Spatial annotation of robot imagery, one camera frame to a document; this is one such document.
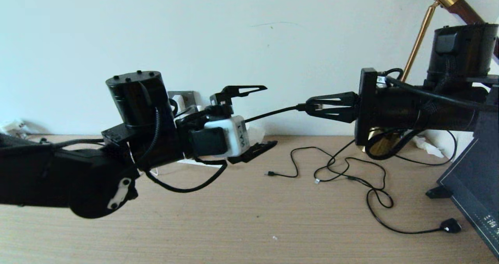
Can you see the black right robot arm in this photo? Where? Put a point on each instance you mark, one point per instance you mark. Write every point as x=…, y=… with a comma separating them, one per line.
x=460, y=53

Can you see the white plastic wrapped item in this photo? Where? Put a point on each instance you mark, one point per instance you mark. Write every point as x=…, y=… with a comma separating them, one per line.
x=13, y=127

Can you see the grey wall socket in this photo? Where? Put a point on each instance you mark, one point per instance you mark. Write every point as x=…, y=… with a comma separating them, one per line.
x=189, y=98

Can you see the dark framed board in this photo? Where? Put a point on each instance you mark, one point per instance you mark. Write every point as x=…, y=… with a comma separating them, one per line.
x=475, y=186

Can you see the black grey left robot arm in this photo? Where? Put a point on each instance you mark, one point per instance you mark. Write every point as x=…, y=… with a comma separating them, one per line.
x=58, y=178

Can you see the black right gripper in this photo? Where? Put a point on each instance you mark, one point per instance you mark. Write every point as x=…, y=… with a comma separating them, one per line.
x=366, y=112

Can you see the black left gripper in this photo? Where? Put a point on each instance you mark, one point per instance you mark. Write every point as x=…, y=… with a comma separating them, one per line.
x=182, y=143

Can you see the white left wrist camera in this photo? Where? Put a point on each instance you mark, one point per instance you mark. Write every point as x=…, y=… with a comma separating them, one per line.
x=234, y=135

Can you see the crumpled white tissue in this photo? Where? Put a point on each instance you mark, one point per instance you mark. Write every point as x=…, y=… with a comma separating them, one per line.
x=427, y=147

